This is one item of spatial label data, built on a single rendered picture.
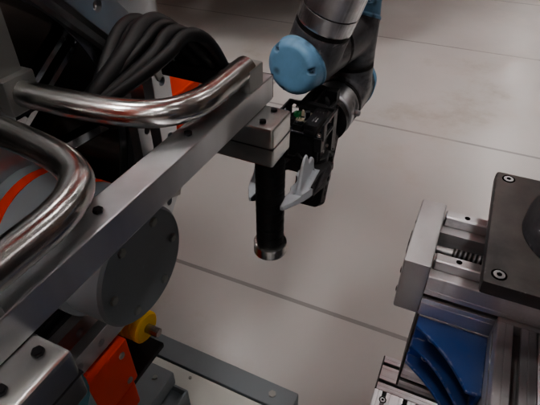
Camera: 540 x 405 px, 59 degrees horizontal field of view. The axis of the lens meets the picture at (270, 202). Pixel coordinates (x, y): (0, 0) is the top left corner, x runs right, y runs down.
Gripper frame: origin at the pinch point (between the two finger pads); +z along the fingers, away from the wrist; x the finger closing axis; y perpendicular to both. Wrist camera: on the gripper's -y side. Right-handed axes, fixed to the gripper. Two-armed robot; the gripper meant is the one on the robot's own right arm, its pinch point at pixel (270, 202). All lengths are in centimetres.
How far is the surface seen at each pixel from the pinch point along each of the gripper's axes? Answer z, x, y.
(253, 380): -16, -13, -75
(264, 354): -29, -16, -83
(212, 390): -10, -21, -75
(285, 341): -36, -12, -83
